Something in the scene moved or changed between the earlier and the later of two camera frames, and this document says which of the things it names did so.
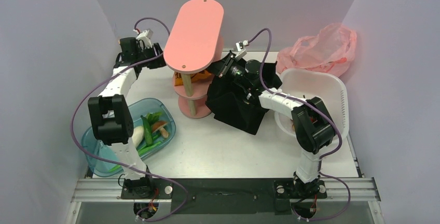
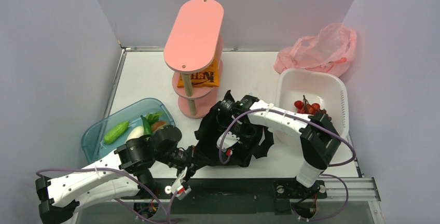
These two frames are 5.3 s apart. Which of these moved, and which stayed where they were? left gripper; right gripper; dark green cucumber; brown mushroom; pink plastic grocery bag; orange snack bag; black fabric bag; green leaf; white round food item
Moved: orange snack bag; right gripper; left gripper; black fabric bag
Stayed: pink plastic grocery bag; brown mushroom; white round food item; green leaf; dark green cucumber
